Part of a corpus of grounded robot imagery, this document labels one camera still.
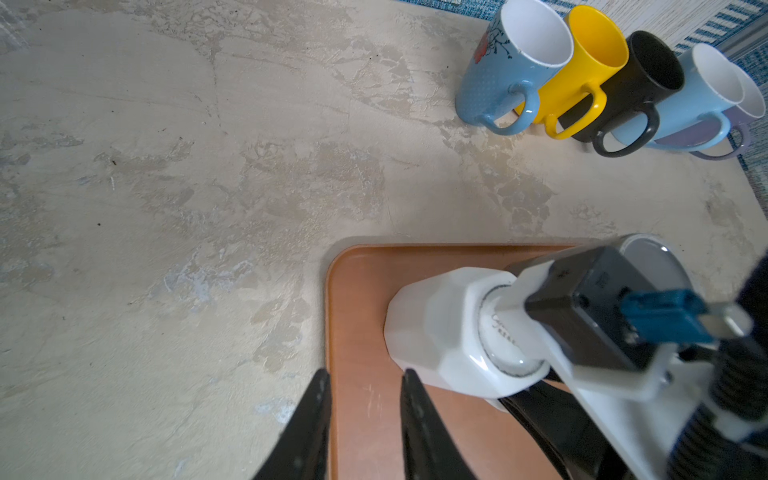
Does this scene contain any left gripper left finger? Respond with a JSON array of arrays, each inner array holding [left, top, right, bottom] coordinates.
[[254, 368, 332, 480]]

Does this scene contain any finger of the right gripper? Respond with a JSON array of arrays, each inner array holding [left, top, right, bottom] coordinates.
[[499, 381, 630, 479]]

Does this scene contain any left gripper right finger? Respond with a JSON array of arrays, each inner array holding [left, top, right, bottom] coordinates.
[[400, 369, 476, 479]]

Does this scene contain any white mug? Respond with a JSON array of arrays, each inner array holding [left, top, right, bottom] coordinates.
[[384, 267, 550, 399]]

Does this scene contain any black mug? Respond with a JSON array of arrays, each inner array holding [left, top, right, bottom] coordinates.
[[573, 30, 685, 158]]

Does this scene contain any light blue mug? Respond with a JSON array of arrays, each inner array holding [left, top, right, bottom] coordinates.
[[609, 43, 745, 149]]

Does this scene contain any lavender mug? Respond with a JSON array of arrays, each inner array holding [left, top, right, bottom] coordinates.
[[653, 63, 766, 161]]

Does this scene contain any yellow mug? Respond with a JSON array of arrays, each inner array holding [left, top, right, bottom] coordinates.
[[534, 5, 629, 140]]

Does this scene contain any teal blue mug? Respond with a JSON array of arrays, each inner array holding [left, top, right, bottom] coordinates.
[[455, 0, 574, 136]]

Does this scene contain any grey mug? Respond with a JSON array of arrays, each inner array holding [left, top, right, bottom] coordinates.
[[507, 233, 696, 306]]

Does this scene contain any brown rectangular tray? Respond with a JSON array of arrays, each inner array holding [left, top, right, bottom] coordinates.
[[325, 244, 560, 479]]

